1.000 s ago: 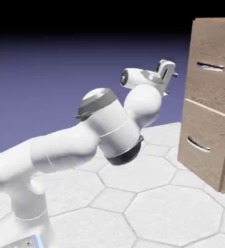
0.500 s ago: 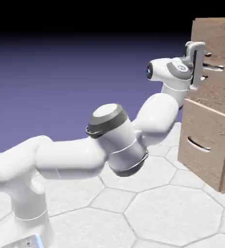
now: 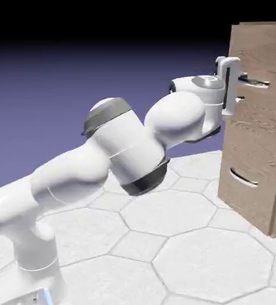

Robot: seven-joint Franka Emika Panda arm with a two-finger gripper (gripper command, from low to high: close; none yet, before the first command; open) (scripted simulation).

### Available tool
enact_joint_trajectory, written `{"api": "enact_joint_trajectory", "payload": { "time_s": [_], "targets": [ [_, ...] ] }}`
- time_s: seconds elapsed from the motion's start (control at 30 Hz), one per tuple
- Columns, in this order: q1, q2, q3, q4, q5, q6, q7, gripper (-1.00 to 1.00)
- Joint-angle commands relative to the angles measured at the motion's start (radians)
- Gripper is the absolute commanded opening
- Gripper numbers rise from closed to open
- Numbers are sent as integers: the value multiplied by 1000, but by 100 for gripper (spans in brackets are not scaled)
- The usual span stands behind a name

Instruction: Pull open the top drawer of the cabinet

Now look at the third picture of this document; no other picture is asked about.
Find wood drawer front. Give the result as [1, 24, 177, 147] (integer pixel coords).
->
[217, 134, 276, 238]
[224, 23, 276, 146]

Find curved metal drawer handle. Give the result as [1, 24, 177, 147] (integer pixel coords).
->
[242, 75, 271, 89]
[229, 167, 259, 188]

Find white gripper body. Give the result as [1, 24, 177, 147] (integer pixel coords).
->
[221, 57, 241, 117]

